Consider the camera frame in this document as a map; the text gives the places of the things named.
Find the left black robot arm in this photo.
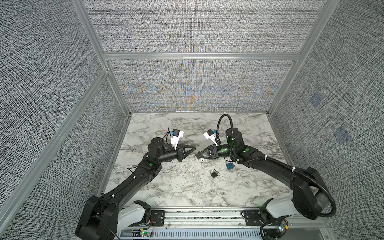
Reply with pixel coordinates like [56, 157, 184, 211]
[75, 138, 196, 240]

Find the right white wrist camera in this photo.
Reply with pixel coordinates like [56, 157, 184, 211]
[203, 130, 221, 146]

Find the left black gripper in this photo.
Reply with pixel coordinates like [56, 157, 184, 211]
[158, 145, 196, 165]

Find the aluminium front rail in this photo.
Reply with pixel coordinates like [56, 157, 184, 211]
[113, 208, 336, 240]

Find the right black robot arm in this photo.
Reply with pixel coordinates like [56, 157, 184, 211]
[196, 128, 337, 220]

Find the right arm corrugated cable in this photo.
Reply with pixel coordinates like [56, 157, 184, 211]
[215, 113, 337, 218]

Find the blue padlock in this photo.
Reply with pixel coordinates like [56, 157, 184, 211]
[226, 162, 234, 170]

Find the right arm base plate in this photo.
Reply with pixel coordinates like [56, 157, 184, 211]
[241, 209, 280, 226]

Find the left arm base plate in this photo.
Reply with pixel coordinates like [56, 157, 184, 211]
[144, 210, 166, 228]

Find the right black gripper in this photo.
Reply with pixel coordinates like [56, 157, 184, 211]
[196, 145, 236, 161]

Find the aluminium frame back bar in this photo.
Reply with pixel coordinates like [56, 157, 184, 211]
[103, 52, 301, 61]

